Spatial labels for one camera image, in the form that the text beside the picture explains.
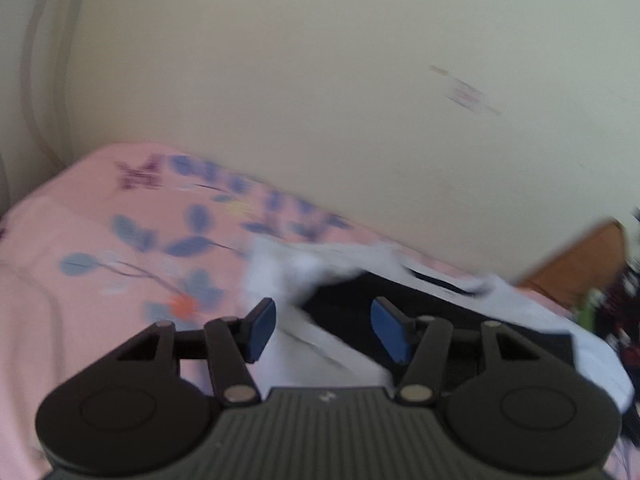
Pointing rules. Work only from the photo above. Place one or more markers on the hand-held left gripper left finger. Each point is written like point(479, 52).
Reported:
point(260, 330)

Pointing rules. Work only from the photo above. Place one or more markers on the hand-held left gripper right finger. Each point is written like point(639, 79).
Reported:
point(390, 327)

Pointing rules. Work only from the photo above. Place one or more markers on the black cloth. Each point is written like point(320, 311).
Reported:
point(345, 310)

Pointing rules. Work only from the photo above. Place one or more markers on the light grey garment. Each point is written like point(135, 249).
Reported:
point(530, 312)

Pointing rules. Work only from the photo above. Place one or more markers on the black red patterned clothes pile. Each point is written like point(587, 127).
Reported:
point(620, 310)

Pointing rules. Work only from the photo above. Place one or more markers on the brown wooden headboard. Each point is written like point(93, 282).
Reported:
point(570, 265)

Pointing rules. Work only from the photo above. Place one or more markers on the pink floral bed sheet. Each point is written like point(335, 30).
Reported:
point(85, 240)

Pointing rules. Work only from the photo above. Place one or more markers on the grey curtain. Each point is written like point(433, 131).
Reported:
point(35, 60)

